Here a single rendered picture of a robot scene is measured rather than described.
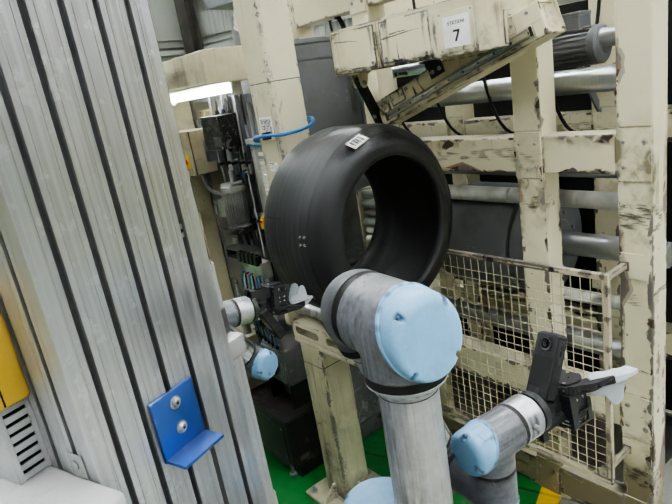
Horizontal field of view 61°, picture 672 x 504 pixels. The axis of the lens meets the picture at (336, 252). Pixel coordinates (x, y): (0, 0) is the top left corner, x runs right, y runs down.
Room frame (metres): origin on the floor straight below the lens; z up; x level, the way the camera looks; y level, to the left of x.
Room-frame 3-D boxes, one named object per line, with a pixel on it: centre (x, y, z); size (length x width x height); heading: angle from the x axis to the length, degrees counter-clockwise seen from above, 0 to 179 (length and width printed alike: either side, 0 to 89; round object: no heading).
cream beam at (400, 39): (1.88, -0.37, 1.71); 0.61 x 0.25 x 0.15; 37
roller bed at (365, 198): (2.20, -0.23, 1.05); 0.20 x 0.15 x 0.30; 37
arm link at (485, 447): (0.78, -0.19, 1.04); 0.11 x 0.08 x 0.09; 121
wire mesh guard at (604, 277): (1.81, -0.46, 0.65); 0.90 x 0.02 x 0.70; 37
